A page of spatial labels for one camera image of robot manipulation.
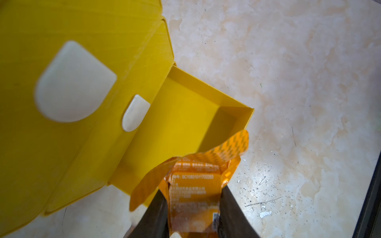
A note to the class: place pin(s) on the orange cookie packet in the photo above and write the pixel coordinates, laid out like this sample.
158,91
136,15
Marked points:
192,186

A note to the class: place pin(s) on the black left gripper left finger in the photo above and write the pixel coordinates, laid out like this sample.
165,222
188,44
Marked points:
154,223

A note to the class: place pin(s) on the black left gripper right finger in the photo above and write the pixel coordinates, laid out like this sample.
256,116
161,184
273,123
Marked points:
232,221

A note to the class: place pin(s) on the yellow plastic drawer cabinet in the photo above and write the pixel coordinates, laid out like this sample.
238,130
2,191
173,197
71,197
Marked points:
74,104

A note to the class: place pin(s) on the yellow bottom drawer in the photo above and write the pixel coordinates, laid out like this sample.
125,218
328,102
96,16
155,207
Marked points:
186,116

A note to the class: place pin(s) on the yellow top drawer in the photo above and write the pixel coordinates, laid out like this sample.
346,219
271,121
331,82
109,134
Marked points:
59,104

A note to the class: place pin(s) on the yellow drawer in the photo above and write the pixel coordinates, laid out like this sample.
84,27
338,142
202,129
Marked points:
97,93
186,116
59,104

